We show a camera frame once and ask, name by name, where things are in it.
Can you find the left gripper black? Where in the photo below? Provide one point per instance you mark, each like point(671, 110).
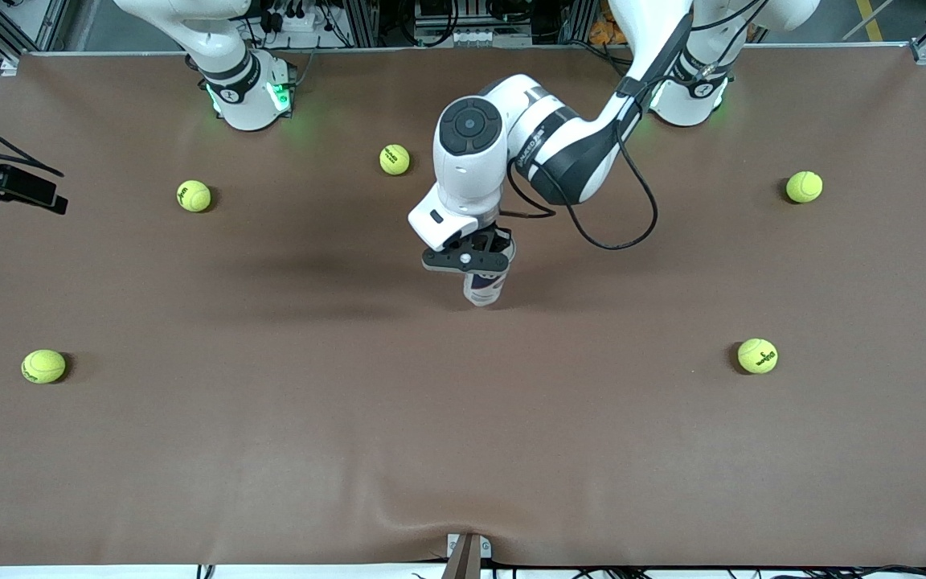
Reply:
point(498, 239)

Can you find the clear tennis ball can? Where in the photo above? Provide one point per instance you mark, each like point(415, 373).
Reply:
point(485, 289)

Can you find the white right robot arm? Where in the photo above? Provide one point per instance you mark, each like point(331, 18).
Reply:
point(242, 100)

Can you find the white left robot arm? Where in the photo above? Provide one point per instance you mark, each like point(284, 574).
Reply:
point(471, 161)

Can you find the yellow tennis ball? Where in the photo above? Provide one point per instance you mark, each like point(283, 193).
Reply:
point(757, 355)
point(395, 159)
point(43, 366)
point(194, 195)
point(804, 186)

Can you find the brown table mat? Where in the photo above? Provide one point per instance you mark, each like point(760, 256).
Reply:
point(463, 442)

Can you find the grey electronics box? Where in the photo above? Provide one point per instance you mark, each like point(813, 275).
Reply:
point(471, 32)

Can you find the bag of orange items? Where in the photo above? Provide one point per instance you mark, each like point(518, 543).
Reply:
point(604, 34)

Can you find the white power strip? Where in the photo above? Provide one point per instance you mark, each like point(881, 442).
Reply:
point(298, 20)

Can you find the metal table clamp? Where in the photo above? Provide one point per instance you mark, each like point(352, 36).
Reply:
point(463, 563)

